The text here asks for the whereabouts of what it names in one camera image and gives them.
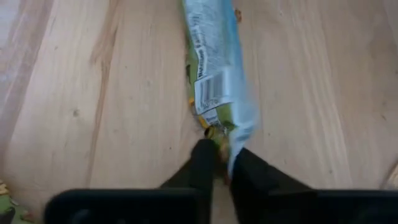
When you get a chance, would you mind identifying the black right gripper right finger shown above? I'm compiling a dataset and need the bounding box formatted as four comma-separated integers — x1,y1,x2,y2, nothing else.
229,148,315,224

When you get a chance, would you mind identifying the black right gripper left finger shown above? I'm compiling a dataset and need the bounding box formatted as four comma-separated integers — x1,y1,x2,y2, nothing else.
160,138,216,224

